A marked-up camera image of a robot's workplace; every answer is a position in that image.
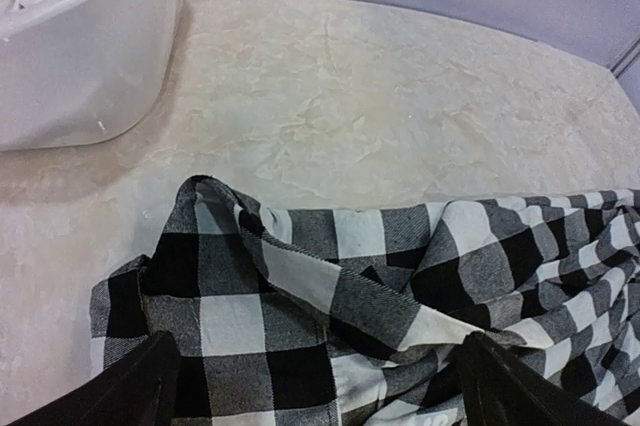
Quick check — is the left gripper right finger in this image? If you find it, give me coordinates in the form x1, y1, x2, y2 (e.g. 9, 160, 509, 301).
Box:
456, 332, 624, 426

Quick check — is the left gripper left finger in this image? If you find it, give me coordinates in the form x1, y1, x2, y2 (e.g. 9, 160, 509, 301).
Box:
12, 332, 180, 426

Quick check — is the black white plaid shirt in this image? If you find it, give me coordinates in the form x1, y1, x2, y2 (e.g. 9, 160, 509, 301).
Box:
90, 176, 639, 425

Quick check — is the white laundry basket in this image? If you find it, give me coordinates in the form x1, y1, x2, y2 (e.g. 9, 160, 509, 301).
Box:
1, 0, 182, 151

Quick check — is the right aluminium corner post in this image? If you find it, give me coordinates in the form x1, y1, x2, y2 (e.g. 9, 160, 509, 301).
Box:
609, 36, 640, 78

